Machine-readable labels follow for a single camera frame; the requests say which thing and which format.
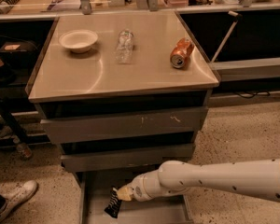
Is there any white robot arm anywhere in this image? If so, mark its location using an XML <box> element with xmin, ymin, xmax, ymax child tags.
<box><xmin>117</xmin><ymin>159</ymin><xmax>280</xmax><ymax>202</ymax></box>

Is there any black bag with label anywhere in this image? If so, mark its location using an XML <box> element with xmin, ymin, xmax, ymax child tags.
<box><xmin>0</xmin><ymin>41</ymin><xmax>38</xmax><ymax>68</ymax></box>

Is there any white paper bowl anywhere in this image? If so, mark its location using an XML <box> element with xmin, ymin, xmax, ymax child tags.
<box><xmin>59</xmin><ymin>30</ymin><xmax>98</xmax><ymax>54</ymax></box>

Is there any bottom open grey drawer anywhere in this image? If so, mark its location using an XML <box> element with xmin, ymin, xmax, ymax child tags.
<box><xmin>78</xmin><ymin>165</ymin><xmax>194</xmax><ymax>224</ymax></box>

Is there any white sneaker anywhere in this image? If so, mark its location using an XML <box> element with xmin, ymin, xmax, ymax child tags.
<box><xmin>0</xmin><ymin>180</ymin><xmax>38</xmax><ymax>223</ymax></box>

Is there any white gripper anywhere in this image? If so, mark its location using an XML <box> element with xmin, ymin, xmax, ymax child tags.
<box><xmin>117</xmin><ymin>171</ymin><xmax>161</xmax><ymax>202</ymax></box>

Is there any top grey drawer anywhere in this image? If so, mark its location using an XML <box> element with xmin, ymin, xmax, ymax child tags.
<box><xmin>41</xmin><ymin>106</ymin><xmax>208</xmax><ymax>144</ymax></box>

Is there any black-tipped white stick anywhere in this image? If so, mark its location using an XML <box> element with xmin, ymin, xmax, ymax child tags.
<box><xmin>211</xmin><ymin>10</ymin><xmax>242</xmax><ymax>63</ymax></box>

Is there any black rxbar chocolate wrapper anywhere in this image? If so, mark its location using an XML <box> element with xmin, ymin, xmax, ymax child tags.
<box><xmin>105</xmin><ymin>187</ymin><xmax>121</xmax><ymax>218</ymax></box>

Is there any grey drawer cabinet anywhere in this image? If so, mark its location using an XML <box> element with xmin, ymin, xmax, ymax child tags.
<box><xmin>25</xmin><ymin>10</ymin><xmax>222</xmax><ymax>224</ymax></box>

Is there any orange soda can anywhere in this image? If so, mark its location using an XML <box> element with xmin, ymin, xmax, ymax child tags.
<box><xmin>170</xmin><ymin>37</ymin><xmax>194</xmax><ymax>69</ymax></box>

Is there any middle grey drawer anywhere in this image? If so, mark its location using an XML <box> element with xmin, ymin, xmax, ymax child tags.
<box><xmin>61</xmin><ymin>143</ymin><xmax>195</xmax><ymax>173</ymax></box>

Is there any small bottle on floor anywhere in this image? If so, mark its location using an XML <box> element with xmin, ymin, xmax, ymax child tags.
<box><xmin>13</xmin><ymin>137</ymin><xmax>33</xmax><ymax>160</ymax></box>

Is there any clear crushed plastic bottle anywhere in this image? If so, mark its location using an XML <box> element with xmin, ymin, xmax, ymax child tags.
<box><xmin>116</xmin><ymin>29</ymin><xmax>134</xmax><ymax>63</ymax></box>

